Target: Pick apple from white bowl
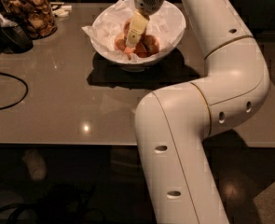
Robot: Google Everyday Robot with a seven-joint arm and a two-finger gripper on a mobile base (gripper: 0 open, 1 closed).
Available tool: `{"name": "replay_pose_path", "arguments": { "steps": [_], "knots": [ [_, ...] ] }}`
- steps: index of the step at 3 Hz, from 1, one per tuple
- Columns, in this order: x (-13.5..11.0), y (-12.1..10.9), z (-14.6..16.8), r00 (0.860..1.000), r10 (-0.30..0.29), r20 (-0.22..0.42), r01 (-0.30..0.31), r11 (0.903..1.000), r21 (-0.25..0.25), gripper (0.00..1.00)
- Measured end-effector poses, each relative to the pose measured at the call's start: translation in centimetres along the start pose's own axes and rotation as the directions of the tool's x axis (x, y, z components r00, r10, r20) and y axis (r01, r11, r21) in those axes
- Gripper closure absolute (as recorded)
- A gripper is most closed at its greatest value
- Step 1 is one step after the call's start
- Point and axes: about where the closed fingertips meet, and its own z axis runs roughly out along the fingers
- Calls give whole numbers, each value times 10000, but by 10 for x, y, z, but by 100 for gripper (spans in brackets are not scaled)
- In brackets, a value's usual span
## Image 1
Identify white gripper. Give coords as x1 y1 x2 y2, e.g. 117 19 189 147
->
126 0 165 48

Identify red apple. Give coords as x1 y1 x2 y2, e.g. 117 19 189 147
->
123 18 146 40
142 35 159 56
115 33 126 51
123 43 147 60

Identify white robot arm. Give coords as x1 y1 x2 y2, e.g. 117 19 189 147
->
129 0 269 224

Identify white bowl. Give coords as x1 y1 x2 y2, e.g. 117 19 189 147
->
90 0 186 73

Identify white crumpled paper liner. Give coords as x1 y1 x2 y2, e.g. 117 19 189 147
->
82 0 174 63

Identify small white items on table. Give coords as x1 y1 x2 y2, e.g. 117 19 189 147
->
51 4 72 18

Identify glass jar of dried chips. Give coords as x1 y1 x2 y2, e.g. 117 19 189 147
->
1 0 57 39

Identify black kitchen appliance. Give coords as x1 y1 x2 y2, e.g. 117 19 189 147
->
0 2 34 53

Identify white sock under table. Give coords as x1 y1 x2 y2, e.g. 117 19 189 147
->
22 149 47 181

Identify black cable on table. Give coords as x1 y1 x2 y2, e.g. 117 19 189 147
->
0 70 30 111

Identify black cables on floor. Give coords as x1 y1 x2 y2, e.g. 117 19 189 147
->
0 203 38 224

